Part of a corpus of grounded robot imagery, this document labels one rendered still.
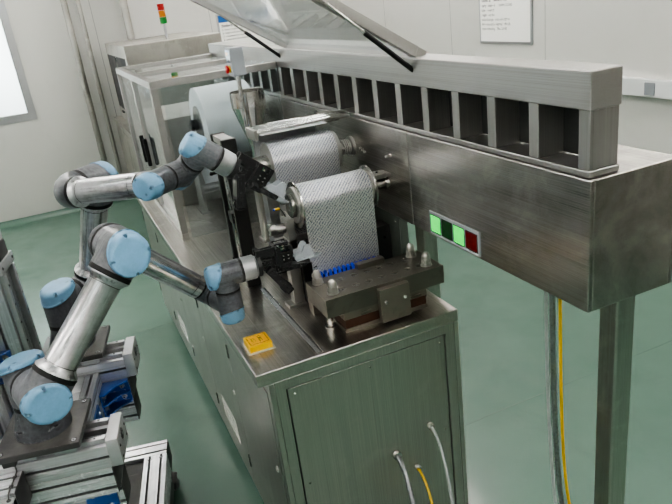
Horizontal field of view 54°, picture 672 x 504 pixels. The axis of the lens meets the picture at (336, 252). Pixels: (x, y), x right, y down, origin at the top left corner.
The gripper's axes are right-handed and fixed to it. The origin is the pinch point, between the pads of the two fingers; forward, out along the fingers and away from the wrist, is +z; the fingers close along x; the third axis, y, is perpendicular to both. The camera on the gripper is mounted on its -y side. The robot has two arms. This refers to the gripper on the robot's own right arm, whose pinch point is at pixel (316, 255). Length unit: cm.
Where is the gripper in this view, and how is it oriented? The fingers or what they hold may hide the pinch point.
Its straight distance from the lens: 206.6
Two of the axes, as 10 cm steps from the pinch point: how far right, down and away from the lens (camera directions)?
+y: -1.2, -9.2, -3.7
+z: 9.1, -2.5, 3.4
